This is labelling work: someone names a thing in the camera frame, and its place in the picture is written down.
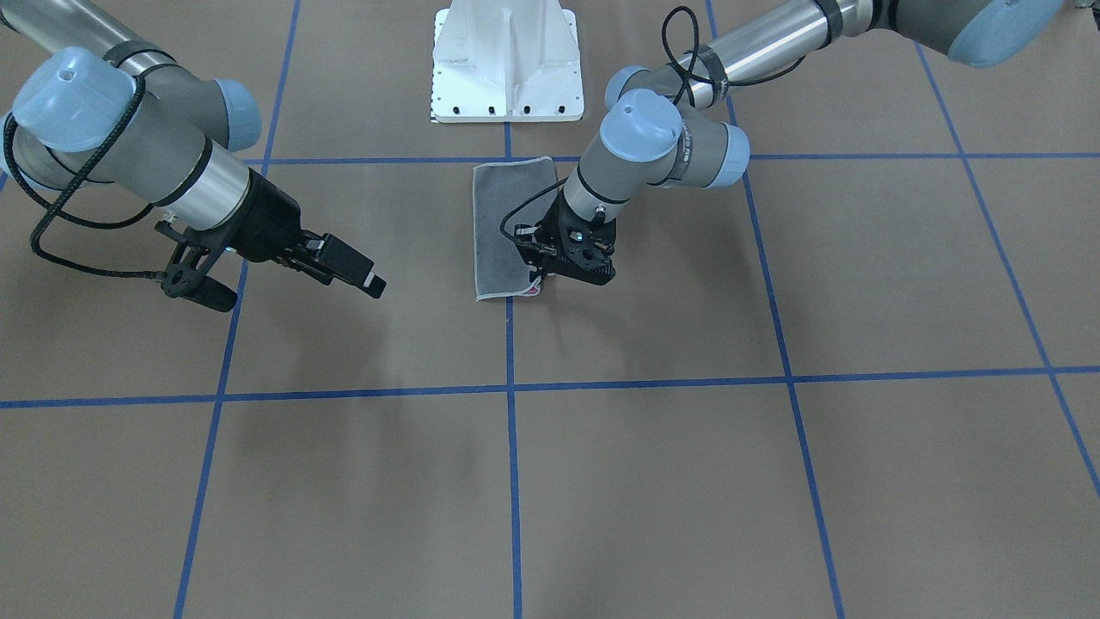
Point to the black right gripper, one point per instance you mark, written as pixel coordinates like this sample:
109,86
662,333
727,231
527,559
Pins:
271,225

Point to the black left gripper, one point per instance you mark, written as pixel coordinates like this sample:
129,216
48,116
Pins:
569,225

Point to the pink square towel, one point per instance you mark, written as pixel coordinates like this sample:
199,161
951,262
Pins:
498,189

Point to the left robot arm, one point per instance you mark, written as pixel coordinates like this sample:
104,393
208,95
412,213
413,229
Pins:
654,132

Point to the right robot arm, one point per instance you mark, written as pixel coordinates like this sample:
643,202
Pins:
108,107

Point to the brown paper table cover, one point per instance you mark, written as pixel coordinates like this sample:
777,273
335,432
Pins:
861,383

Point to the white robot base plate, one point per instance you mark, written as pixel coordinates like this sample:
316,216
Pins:
506,61

